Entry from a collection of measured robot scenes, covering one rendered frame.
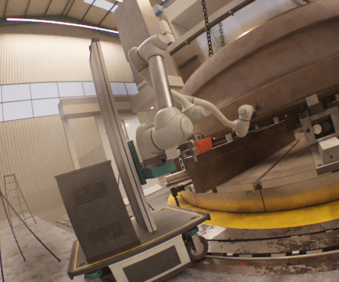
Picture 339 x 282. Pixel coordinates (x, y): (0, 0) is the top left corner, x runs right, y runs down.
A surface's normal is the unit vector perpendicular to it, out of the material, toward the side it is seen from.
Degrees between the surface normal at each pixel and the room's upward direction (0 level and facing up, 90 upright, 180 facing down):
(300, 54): 90
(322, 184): 90
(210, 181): 90
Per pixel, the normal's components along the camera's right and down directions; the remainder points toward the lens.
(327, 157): -0.61, 0.14
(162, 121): -0.61, -0.10
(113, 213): 0.39, -0.21
